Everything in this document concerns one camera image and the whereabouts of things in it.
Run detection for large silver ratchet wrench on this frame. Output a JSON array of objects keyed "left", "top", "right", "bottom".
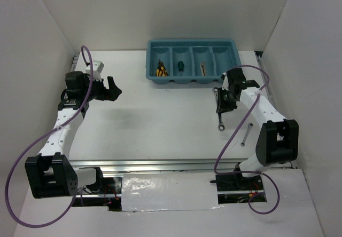
[{"left": 212, "top": 88, "right": 225, "bottom": 131}]

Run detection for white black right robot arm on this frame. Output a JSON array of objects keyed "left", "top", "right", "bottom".
[{"left": 216, "top": 67, "right": 299, "bottom": 190}]

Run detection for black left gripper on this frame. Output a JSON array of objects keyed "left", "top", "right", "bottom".
[{"left": 82, "top": 74, "right": 122, "bottom": 101}]

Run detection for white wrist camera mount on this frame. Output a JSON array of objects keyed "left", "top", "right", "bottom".
[
  {"left": 221, "top": 72, "right": 229, "bottom": 91},
  {"left": 85, "top": 61, "right": 104, "bottom": 82}
]

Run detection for small silver wrench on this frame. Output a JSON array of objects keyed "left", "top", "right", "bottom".
[{"left": 240, "top": 123, "right": 253, "bottom": 147}]

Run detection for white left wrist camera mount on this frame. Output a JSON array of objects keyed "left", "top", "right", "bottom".
[{"left": 85, "top": 61, "right": 104, "bottom": 82}]

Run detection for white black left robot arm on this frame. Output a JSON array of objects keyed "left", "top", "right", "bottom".
[{"left": 25, "top": 71, "right": 122, "bottom": 199}]

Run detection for silver foil cover sheet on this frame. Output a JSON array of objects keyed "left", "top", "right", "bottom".
[{"left": 121, "top": 172, "right": 218, "bottom": 211}]

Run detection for yellow black long-nose pliers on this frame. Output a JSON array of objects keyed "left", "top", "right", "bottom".
[{"left": 156, "top": 59, "right": 168, "bottom": 77}]

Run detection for teal four-compartment tray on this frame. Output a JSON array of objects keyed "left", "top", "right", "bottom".
[{"left": 145, "top": 38, "right": 241, "bottom": 84}]

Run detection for aluminium table frame rail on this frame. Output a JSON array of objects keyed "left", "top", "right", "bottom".
[{"left": 41, "top": 50, "right": 298, "bottom": 174}]

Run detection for green stubby screwdriver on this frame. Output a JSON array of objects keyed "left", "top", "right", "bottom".
[{"left": 177, "top": 60, "right": 185, "bottom": 76}]

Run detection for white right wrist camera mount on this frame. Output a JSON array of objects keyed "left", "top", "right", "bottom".
[{"left": 221, "top": 72, "right": 229, "bottom": 91}]

